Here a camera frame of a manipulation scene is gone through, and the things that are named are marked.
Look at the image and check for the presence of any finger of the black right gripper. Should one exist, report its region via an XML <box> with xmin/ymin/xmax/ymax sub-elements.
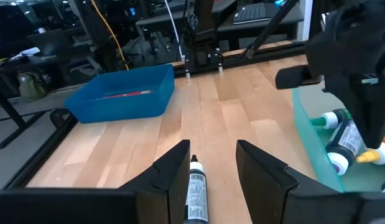
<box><xmin>324</xmin><ymin>73</ymin><xmax>385</xmax><ymax>149</ymax></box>
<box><xmin>275</xmin><ymin>65</ymin><xmax>322</xmax><ymax>90</ymax></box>

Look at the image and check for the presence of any black desk with papers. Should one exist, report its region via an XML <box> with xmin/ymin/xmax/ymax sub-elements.
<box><xmin>0</xmin><ymin>46</ymin><xmax>56</xmax><ymax>149</ymax></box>

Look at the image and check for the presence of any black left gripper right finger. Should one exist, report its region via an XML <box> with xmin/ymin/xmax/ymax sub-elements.
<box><xmin>236</xmin><ymin>139</ymin><xmax>338</xmax><ymax>224</ymax></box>

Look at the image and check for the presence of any yellow cable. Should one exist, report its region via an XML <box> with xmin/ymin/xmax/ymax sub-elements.
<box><xmin>91</xmin><ymin>0</ymin><xmax>131</xmax><ymax>71</ymax></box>

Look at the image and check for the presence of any green tipped paint bottle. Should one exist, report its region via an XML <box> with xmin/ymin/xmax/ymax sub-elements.
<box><xmin>310</xmin><ymin>108</ymin><xmax>352</xmax><ymax>130</ymax></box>

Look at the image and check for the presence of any black camera mount tower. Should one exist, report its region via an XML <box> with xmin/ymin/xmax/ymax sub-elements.
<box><xmin>182</xmin><ymin>0</ymin><xmax>225</xmax><ymax>78</ymax></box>

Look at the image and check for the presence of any white cable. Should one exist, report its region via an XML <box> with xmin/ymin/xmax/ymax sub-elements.
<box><xmin>164</xmin><ymin>0</ymin><xmax>185</xmax><ymax>62</ymax></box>

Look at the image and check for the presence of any red pen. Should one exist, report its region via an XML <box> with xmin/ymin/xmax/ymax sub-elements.
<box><xmin>101</xmin><ymin>90</ymin><xmax>153</xmax><ymax>100</ymax></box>

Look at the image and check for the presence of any black computer keyboard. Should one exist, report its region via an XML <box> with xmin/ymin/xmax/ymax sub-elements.
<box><xmin>232</xmin><ymin>2</ymin><xmax>282</xmax><ymax>26</ymax></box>

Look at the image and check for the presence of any black diagonal strut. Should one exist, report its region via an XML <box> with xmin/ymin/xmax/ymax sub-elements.
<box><xmin>244</xmin><ymin>0</ymin><xmax>300</xmax><ymax>59</ymax></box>

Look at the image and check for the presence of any teal plastic tray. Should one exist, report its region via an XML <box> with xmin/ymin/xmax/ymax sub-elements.
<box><xmin>291</xmin><ymin>83</ymin><xmax>385</xmax><ymax>193</ymax></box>

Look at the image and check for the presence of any black bottle with white label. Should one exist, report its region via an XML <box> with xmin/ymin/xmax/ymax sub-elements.
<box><xmin>182</xmin><ymin>154</ymin><xmax>210</xmax><ymax>224</ymax></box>

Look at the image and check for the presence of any green backpack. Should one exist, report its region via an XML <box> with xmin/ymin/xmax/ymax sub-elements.
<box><xmin>17</xmin><ymin>72</ymin><xmax>47</xmax><ymax>103</ymax></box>

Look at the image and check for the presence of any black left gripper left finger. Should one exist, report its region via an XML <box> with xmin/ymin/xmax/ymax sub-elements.
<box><xmin>118</xmin><ymin>139</ymin><xmax>192</xmax><ymax>224</ymax></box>

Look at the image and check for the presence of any blue plastic bin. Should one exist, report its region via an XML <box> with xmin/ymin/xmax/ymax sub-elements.
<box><xmin>63</xmin><ymin>64</ymin><xmax>176</xmax><ymax>124</ymax></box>

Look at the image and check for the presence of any white bottle with yellow tip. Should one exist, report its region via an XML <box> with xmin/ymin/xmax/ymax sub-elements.
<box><xmin>355</xmin><ymin>141</ymin><xmax>385</xmax><ymax>166</ymax></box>

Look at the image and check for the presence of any black clamp bracket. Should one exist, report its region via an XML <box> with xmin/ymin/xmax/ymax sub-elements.
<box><xmin>50</xmin><ymin>108</ymin><xmax>78</xmax><ymax>129</ymax></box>

